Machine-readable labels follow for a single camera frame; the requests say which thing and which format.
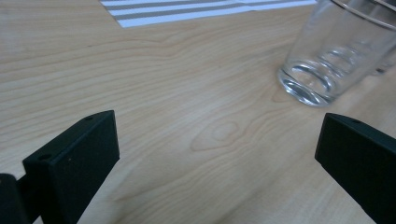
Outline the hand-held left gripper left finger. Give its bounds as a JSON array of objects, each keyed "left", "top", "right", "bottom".
[{"left": 21, "top": 109, "right": 120, "bottom": 224}]

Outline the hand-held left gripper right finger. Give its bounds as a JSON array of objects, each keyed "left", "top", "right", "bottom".
[{"left": 314, "top": 112, "right": 396, "bottom": 224}]

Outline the clear drinking glass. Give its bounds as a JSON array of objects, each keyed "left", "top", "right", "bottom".
[{"left": 276, "top": 0, "right": 396, "bottom": 107}]

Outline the grey striped white cloth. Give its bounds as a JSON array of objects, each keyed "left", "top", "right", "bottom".
[{"left": 100, "top": 0, "right": 318, "bottom": 29}]

